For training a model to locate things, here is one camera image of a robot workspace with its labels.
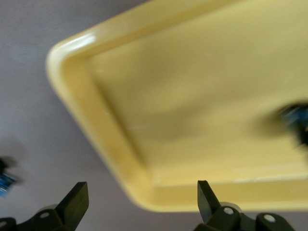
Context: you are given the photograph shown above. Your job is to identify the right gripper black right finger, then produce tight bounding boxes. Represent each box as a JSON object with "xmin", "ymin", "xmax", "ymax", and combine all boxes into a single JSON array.
[{"xmin": 194, "ymin": 180, "xmax": 296, "ymax": 231}]

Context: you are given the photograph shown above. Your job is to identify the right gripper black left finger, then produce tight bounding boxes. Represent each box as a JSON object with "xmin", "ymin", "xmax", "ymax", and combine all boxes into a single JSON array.
[{"xmin": 0, "ymin": 181, "xmax": 90, "ymax": 231}]

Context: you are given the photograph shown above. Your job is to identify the yellow push button switch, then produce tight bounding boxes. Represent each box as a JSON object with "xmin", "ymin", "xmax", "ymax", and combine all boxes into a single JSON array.
[
  {"xmin": 0, "ymin": 156, "xmax": 21, "ymax": 199},
  {"xmin": 276, "ymin": 101, "xmax": 308, "ymax": 150}
]

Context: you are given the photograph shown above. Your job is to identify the yellow plastic tray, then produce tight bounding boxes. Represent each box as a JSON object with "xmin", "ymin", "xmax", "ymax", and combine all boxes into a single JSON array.
[{"xmin": 45, "ymin": 0, "xmax": 308, "ymax": 214}]

